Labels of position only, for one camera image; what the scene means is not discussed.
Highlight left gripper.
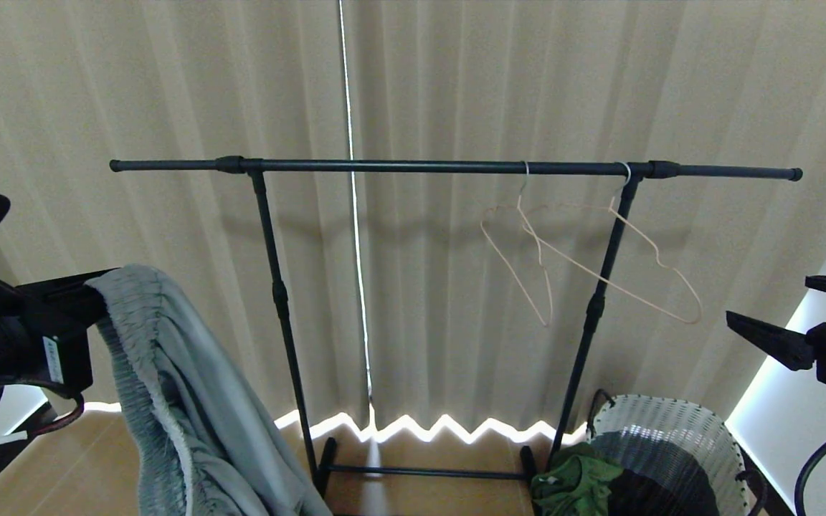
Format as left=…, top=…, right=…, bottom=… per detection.
left=0, top=271, right=96, bottom=393

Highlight pale grey shorts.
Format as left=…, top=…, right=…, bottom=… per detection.
left=86, top=263, right=334, bottom=516

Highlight pink clothes hanger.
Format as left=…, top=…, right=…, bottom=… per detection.
left=517, top=163, right=703, bottom=326
left=479, top=163, right=555, bottom=328

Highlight white laundry basket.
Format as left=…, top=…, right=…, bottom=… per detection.
left=584, top=388, right=769, bottom=516

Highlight black clothes rack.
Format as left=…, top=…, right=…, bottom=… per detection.
left=109, top=155, right=804, bottom=500

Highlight beige curtain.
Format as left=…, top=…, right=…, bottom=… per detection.
left=0, top=0, right=826, bottom=439

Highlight green garment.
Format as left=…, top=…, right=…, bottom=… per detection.
left=529, top=441, right=626, bottom=516

